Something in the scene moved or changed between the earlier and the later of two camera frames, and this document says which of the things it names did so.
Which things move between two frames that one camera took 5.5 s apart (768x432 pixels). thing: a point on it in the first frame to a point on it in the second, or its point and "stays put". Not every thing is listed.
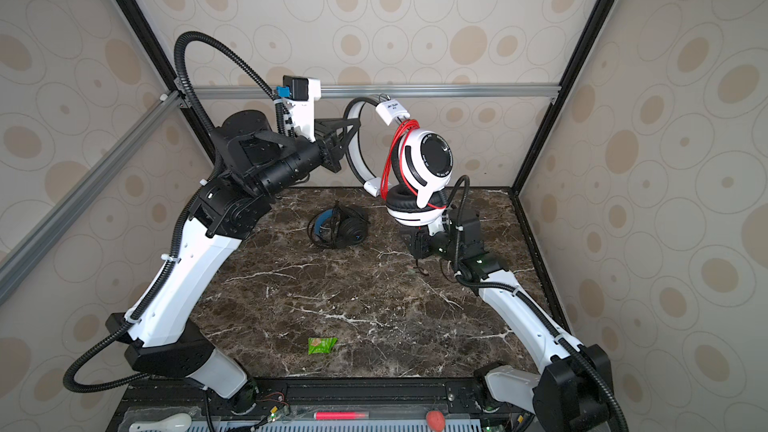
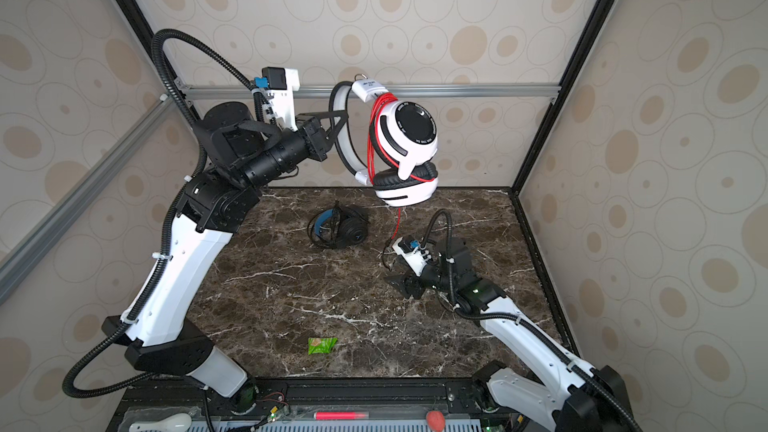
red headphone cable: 392,171 to 376,139
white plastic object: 177,422 stays put
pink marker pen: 339,415 stays put
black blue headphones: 338,227 stays put
